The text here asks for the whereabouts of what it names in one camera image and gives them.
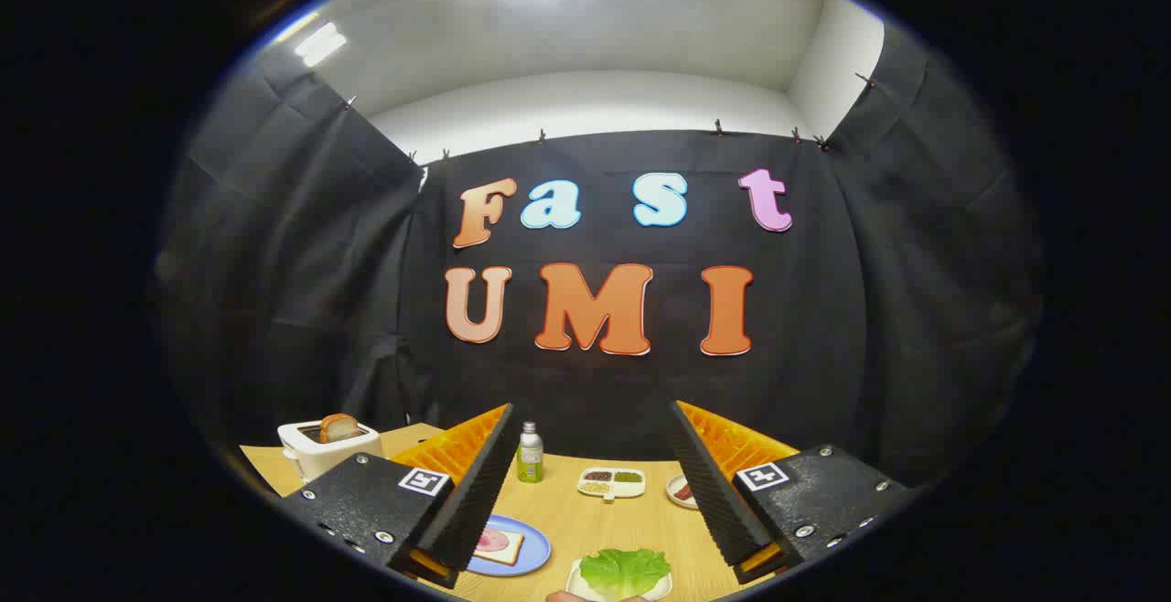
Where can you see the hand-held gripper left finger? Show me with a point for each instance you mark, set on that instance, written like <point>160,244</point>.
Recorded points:
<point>476,501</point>

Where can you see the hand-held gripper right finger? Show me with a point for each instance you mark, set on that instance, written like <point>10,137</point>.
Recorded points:
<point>714,492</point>

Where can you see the green lettuce leaf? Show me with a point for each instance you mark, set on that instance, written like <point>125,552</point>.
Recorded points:
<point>622,570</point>

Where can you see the toasted bread slice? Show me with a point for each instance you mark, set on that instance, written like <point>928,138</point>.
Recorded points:
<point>338,428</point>

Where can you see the brown meat piece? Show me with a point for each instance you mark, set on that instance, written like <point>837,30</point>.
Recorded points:
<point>683,492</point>

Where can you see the white oval plate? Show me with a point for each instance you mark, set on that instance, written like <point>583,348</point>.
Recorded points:
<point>671,490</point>

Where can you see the pink ham slice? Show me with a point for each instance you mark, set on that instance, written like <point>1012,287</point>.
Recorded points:
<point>492,542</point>

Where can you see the white bread slice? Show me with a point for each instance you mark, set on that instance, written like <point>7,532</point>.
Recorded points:
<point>515,547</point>

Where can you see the silver bottle with green label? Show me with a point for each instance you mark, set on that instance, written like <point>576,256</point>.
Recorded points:
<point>530,456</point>

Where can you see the blue round plate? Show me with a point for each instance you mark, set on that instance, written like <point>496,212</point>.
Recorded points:
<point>535,552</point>

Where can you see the white divided dish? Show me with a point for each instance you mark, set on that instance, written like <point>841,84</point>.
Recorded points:
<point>631,489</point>

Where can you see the white rectangular dish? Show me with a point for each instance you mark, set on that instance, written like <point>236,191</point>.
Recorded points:
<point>574,579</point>

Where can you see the white toaster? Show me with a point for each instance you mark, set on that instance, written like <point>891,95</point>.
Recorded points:
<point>316,460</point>

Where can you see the black backdrop cloth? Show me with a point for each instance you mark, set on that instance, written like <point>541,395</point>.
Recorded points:
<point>823,309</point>

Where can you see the small ceiling light panel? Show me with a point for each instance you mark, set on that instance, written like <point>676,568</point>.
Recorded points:
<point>320,44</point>

